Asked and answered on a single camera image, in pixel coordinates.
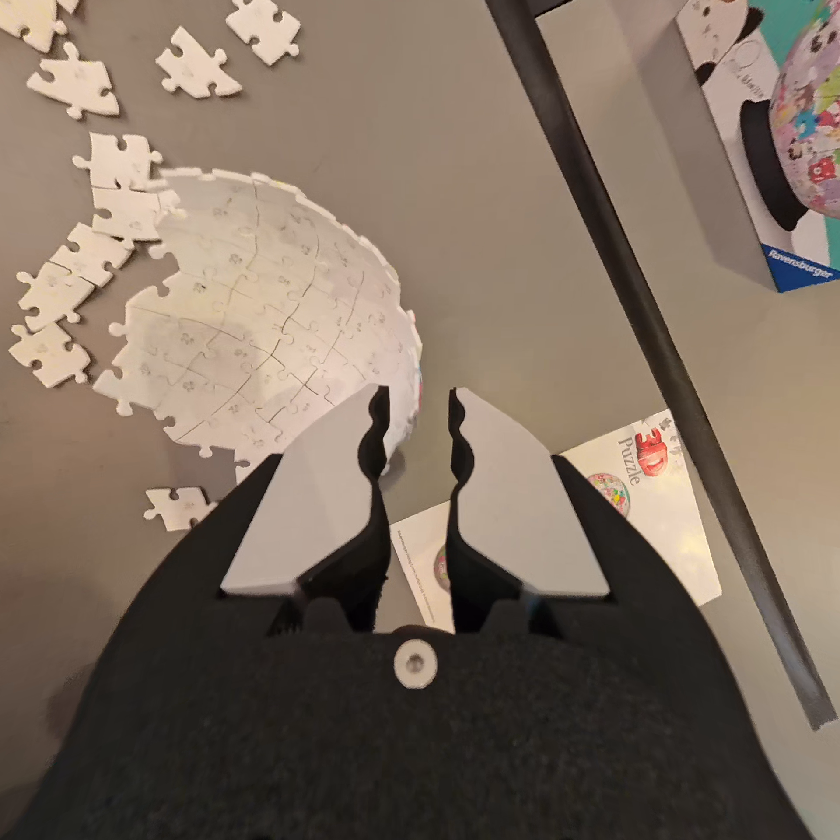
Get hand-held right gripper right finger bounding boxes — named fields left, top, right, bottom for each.
left=448, top=387, right=611, bottom=605

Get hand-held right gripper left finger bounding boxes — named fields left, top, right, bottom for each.
left=220, top=385, right=392, bottom=601

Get half-built colourful puzzle ball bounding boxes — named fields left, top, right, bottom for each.
left=92, top=167, right=424, bottom=487

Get scattered pile of puzzle pieces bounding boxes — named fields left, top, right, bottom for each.
left=0, top=0, right=303, bottom=389

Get printed cardboard puzzle box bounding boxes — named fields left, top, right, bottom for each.
left=676, top=0, right=840, bottom=294

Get white curved jigsaw piece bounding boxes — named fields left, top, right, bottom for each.
left=143, top=486, right=219, bottom=534

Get white printed instruction leaflet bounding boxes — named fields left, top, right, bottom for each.
left=388, top=408, right=723, bottom=634

